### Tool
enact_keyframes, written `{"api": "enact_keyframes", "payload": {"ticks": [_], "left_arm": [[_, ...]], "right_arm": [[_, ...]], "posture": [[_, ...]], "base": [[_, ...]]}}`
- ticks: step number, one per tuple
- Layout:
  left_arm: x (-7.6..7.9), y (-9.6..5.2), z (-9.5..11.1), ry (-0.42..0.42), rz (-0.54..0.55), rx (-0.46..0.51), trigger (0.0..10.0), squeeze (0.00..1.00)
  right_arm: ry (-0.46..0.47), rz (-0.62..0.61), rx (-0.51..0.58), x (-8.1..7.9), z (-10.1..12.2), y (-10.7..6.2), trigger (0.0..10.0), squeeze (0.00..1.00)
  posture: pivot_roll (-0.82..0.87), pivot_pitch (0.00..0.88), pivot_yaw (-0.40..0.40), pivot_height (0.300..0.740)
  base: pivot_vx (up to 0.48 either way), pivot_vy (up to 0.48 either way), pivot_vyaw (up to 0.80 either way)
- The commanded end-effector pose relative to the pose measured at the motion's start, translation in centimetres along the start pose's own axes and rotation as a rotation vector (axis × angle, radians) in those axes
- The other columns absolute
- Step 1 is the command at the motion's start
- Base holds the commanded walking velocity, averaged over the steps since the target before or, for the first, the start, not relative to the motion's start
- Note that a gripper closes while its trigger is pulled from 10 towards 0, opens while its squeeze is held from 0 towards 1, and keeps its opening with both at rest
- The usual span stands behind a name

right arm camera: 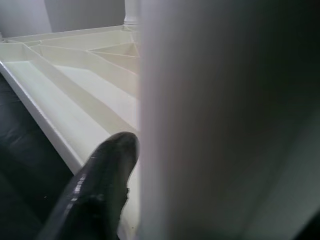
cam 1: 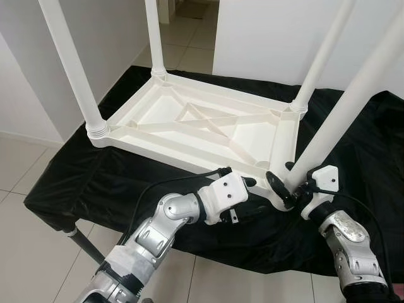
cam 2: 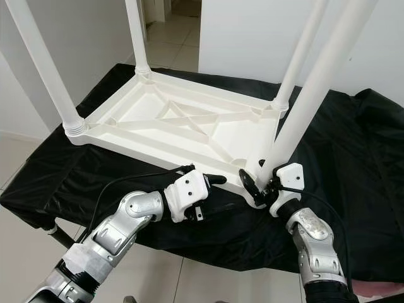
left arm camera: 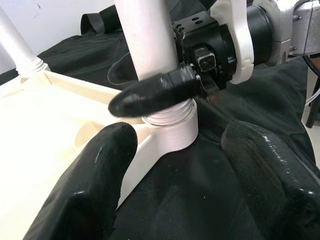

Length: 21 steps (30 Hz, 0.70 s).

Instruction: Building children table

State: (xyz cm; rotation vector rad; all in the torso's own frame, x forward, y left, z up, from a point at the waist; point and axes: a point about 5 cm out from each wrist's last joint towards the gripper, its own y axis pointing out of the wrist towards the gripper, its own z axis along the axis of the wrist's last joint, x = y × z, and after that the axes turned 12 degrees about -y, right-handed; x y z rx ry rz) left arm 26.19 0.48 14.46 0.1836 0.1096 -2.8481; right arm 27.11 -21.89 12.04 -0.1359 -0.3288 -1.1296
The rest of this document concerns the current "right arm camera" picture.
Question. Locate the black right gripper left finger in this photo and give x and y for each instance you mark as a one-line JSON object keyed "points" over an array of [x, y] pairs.
{"points": [[100, 190]]}

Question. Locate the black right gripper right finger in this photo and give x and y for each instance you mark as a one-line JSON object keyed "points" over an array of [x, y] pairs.
{"points": [[312, 230]]}

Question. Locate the white plastic table top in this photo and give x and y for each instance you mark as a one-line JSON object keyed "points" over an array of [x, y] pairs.
{"points": [[75, 87]]}

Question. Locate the white plastic table leg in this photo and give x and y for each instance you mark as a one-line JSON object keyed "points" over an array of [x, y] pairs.
{"points": [[212, 112], [131, 10]]}

